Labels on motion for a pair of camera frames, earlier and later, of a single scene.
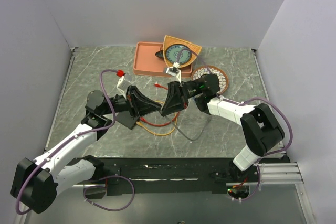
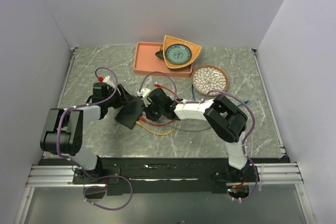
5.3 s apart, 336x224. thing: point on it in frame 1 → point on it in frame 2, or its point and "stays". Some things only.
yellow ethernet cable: [139, 124] stays
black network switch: [125, 118] stays
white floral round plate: [203, 70] stays
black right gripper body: [191, 89] → [154, 112]
